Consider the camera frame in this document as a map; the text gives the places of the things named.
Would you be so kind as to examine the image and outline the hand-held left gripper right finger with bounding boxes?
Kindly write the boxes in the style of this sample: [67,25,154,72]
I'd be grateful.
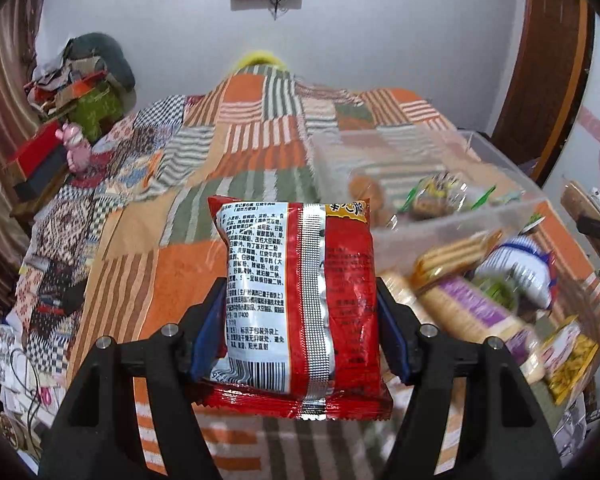
[375,277,563,480]

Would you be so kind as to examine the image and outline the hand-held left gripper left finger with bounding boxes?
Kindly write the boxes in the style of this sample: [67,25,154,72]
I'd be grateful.
[40,280,228,480]

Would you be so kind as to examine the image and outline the red snack packet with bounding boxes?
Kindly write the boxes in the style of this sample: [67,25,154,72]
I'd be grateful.
[200,196,394,422]

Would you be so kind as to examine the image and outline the beige cracker packet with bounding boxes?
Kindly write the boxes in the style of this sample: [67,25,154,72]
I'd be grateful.
[420,275,546,386]
[377,270,433,321]

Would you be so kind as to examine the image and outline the blue white snack packet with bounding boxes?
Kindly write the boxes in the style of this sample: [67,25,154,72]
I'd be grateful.
[475,235,556,311]

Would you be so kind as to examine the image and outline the orange striped biscuit packet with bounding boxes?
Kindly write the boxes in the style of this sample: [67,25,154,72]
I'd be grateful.
[412,230,503,291]

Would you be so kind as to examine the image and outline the clear plastic box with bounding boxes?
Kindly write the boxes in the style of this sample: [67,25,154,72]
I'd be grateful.
[307,127,553,286]

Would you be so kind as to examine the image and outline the yellow snack packet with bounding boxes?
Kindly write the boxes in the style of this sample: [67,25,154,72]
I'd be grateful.
[540,315,600,406]

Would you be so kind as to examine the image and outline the green snack packet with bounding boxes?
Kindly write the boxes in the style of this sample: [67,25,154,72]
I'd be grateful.
[467,185,498,211]

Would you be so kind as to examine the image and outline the dark clear snack packet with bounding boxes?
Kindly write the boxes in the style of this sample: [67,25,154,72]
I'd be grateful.
[410,172,468,221]

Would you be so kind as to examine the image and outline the wooden door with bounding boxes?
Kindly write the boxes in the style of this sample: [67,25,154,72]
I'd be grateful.
[490,0,596,186]

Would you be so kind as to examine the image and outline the patchwork quilt bed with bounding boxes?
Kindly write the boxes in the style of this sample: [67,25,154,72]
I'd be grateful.
[0,65,600,480]

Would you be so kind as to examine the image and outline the pink plush toy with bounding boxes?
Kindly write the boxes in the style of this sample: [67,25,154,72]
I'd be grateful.
[55,122,93,171]

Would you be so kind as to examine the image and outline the dark box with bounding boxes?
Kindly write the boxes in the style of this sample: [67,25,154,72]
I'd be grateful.
[12,147,73,201]

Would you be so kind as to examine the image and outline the green bag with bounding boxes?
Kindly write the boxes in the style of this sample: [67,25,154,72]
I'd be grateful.
[70,85,126,141]

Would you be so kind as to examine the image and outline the red box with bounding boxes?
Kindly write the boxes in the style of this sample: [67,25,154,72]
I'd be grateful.
[5,122,68,181]

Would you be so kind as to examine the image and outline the yellow pillow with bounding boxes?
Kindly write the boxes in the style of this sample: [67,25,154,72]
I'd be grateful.
[232,50,291,73]

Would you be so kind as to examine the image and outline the pile of clutter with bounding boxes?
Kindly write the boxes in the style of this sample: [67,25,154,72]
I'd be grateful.
[22,52,111,111]

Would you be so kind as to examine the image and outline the grey cushion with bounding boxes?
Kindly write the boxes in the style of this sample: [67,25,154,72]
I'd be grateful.
[62,32,137,93]

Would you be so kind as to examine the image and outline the striped curtain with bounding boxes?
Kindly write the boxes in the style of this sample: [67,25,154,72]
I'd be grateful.
[0,0,56,321]

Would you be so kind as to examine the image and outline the tangled cables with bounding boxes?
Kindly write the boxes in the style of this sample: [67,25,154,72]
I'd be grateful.
[0,350,56,426]

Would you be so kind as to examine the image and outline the screen cable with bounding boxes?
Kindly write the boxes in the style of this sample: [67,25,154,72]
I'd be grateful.
[267,0,301,21]

